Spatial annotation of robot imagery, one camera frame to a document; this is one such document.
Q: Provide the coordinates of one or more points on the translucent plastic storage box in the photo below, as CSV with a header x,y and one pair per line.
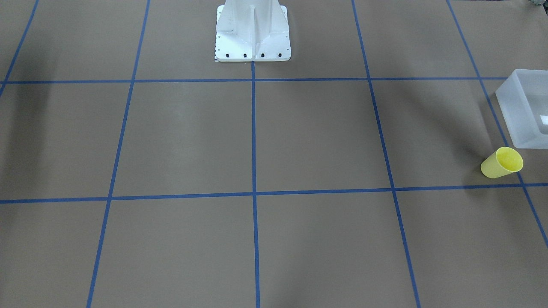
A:
x,y
523,98

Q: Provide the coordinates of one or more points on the yellow plastic cup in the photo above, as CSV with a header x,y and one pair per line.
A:
x,y
502,162

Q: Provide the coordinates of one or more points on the white pillar mount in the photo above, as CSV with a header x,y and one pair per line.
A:
x,y
252,30

